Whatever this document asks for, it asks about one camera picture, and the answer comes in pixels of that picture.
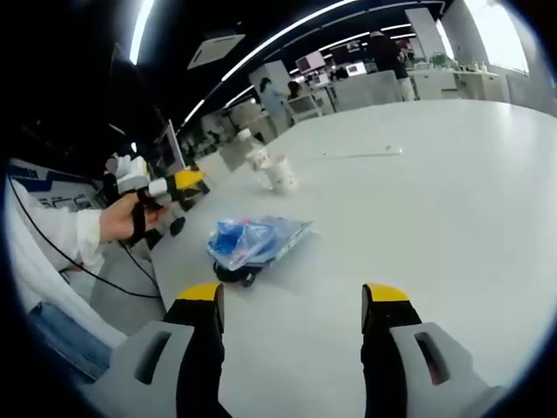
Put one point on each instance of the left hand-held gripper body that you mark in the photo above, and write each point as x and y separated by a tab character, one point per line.
130	176

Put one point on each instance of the wall display screen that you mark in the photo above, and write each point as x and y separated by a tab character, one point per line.
311	61

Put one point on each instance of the white office chair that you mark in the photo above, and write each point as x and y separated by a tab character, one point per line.
304	106

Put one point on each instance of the person's left hand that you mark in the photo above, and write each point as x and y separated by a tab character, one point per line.
117	217

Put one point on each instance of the small black pouch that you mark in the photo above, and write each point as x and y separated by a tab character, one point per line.
177	226

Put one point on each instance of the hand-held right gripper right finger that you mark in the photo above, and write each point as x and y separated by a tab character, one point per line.
387	348

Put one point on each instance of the blue plastic bag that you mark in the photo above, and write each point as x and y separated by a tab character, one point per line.
230	239

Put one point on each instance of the curved ceiling light strip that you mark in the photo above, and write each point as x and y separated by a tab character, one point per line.
270	41

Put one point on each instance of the large window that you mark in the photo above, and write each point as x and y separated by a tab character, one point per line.
500	35

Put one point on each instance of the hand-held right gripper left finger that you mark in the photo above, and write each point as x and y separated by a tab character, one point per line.
200	348

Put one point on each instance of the ceiling air vent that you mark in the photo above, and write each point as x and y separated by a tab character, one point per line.
215	48

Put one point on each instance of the clear plastic water bottle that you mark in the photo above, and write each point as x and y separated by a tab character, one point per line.
252	152

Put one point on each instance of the straight ceiling light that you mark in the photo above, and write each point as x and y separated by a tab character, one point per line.
141	30

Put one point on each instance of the open laptop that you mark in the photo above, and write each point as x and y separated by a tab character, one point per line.
172	148

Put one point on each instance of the person in white coat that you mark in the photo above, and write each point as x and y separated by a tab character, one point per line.
39	278

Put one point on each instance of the patterned paper cup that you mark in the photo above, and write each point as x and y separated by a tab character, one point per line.
280	174

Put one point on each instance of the white side counter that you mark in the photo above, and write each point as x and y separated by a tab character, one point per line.
457	82

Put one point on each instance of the white blue wall board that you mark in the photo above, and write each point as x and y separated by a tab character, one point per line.
48	191

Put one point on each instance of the green potted plant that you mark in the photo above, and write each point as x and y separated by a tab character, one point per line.
439	58

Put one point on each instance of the white table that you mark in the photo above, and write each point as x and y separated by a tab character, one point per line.
391	217

